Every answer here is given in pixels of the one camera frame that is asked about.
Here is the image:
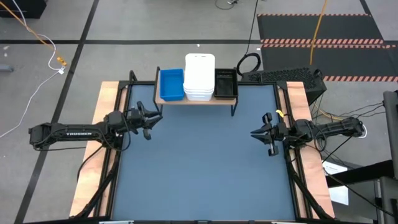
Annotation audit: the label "grey cabinet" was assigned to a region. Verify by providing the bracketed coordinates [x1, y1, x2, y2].
[348, 175, 398, 224]

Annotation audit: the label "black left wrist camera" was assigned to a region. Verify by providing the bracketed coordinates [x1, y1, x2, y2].
[126, 107, 142, 125]

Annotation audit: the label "orange cable with yellow plug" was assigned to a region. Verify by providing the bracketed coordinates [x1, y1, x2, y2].
[0, 0, 68, 67]

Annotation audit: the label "white paper sheet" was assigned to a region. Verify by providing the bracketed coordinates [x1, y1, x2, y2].
[322, 159, 349, 206]

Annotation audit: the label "black perforated computer tower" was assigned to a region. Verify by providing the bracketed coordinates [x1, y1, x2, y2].
[241, 66, 328, 106]

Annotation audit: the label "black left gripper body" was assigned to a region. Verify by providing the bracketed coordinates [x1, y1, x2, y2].
[124, 101, 153, 141]

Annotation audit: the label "black box on floor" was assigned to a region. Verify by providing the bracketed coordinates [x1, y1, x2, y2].
[0, 0, 48, 19]

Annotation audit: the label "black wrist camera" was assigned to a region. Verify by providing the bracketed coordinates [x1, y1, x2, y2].
[275, 121, 289, 140]
[126, 107, 142, 125]

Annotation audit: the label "black coiled floor cable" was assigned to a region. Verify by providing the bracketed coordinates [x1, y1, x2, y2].
[236, 0, 262, 77]

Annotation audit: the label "thin black looped cable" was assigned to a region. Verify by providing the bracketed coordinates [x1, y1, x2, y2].
[214, 0, 239, 11]

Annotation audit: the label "long white floor cable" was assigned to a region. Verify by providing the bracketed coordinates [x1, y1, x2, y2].
[0, 0, 65, 139]

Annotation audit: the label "black hazard-striped floor mat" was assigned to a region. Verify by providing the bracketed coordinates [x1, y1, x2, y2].
[256, 13, 398, 83]

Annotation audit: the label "yellow-orange floor cable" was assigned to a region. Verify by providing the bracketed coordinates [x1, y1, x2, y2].
[309, 0, 329, 65]

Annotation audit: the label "black aluminium table frame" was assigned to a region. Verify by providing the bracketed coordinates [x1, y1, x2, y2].
[74, 70, 335, 224]

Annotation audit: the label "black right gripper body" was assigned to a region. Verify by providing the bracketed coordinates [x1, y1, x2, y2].
[262, 112, 295, 157]

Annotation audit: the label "grey upright post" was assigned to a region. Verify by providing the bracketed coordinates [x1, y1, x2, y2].
[382, 90, 398, 180]

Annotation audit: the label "black horizontal beam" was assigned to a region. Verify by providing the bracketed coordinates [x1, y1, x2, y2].
[325, 159, 398, 188]

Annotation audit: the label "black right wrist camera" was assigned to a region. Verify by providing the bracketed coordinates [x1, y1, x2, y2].
[275, 121, 289, 140]

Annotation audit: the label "wooden shelf black metal legs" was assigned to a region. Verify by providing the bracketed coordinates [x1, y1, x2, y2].
[153, 66, 239, 118]

